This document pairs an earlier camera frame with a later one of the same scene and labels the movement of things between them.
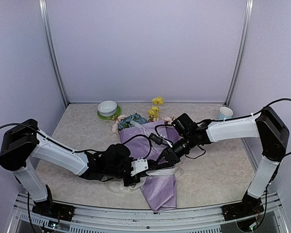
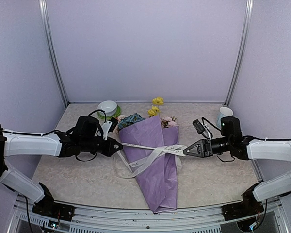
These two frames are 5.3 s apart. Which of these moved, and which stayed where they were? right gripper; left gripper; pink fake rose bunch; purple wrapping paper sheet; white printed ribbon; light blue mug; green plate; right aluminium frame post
Moved: left gripper; right gripper; white printed ribbon
Stayed: green plate; light blue mug; purple wrapping paper sheet; pink fake rose bunch; right aluminium frame post
